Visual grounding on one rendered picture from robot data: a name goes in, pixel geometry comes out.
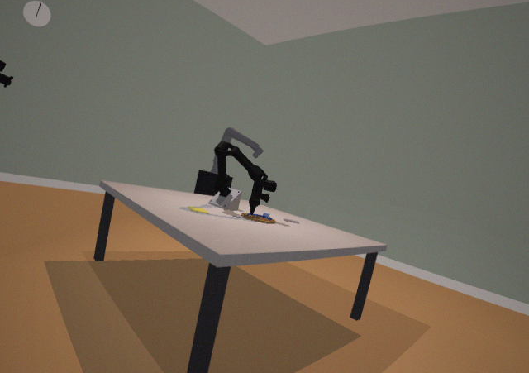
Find round tan bead board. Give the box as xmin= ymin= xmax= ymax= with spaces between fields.
xmin=241 ymin=213 xmax=276 ymax=224

